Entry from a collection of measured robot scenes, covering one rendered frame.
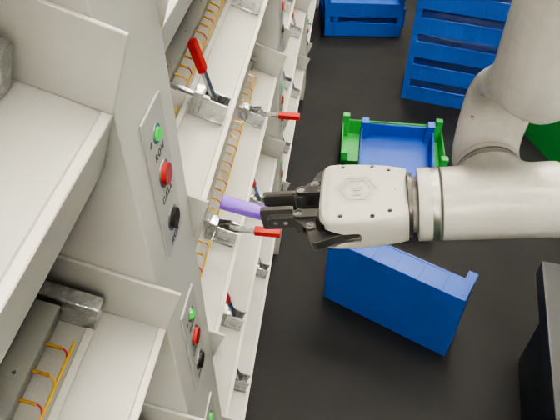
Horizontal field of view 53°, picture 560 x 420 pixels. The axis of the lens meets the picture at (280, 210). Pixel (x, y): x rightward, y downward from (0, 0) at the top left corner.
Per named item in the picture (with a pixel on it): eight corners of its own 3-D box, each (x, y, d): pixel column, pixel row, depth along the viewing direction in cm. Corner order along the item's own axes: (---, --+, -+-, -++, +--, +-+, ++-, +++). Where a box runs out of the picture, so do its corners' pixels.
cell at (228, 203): (218, 210, 68) (271, 224, 68) (222, 196, 67) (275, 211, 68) (219, 206, 69) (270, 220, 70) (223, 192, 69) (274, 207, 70)
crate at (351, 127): (437, 139, 178) (442, 118, 172) (442, 182, 163) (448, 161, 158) (342, 132, 180) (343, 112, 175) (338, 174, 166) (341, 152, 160)
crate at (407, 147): (431, 232, 149) (437, 219, 142) (353, 226, 151) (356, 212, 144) (430, 138, 163) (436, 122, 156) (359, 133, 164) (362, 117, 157)
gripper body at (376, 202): (417, 150, 66) (321, 156, 68) (422, 212, 59) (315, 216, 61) (417, 197, 71) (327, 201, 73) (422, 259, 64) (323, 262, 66)
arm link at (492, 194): (437, 147, 65) (444, 201, 59) (560, 139, 63) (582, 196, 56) (435, 201, 71) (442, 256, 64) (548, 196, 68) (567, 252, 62)
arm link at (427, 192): (436, 149, 65) (409, 150, 65) (443, 202, 59) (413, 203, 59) (434, 202, 71) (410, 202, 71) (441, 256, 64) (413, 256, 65)
